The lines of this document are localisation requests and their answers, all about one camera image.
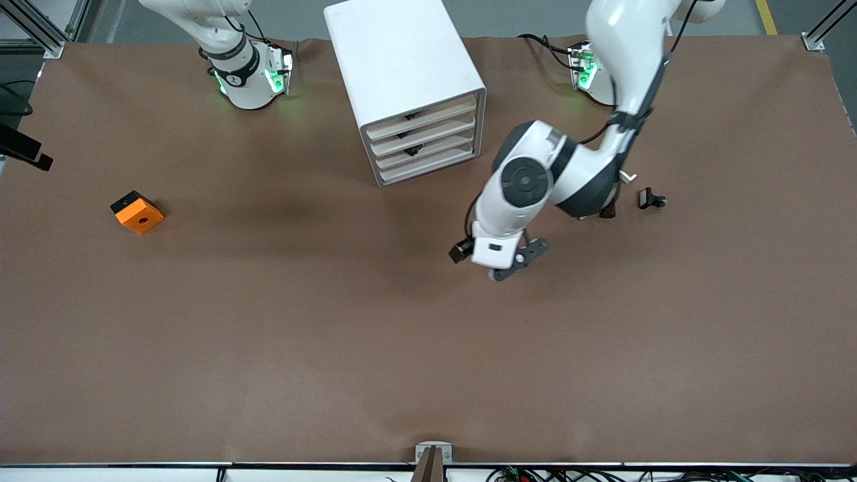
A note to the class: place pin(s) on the white drawer with wooden front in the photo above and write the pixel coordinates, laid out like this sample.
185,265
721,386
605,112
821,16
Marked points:
432,136
428,119
435,167

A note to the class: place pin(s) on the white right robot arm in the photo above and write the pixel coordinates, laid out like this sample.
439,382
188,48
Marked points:
244,87

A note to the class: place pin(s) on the white plastic bin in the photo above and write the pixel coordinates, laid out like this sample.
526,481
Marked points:
434,154

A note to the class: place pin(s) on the white drawer cabinet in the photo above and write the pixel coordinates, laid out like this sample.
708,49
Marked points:
395,53

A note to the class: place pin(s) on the white table edge rail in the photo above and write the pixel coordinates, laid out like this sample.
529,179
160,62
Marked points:
100,474

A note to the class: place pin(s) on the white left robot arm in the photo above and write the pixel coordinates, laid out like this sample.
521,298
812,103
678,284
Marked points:
522,181

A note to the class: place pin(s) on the aluminium frame post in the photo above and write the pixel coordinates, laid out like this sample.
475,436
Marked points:
47,43
813,40

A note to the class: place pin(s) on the dark brown small component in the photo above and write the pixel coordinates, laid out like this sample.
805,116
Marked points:
608,211

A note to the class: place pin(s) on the grey metal bracket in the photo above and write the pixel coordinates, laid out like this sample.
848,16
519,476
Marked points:
434,450

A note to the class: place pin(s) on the small black clip component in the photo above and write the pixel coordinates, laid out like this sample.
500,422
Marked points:
647,197

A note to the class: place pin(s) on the brown table cover sheet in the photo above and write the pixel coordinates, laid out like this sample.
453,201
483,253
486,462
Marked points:
428,335

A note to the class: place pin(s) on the white curved plastic part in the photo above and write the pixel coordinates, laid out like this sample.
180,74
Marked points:
627,176

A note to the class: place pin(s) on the orange and black box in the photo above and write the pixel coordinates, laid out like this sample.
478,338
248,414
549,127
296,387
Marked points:
140,217

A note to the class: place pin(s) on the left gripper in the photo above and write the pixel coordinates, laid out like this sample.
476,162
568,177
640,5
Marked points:
461,251

